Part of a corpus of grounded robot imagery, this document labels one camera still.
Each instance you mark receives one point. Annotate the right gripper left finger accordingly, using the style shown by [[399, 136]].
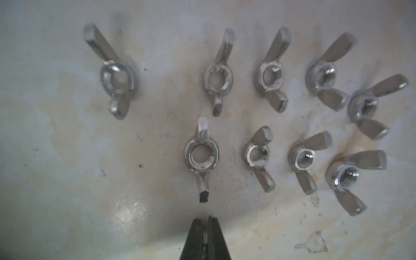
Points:
[[193, 247]]

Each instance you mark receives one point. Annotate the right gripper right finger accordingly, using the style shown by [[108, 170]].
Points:
[[216, 246]]

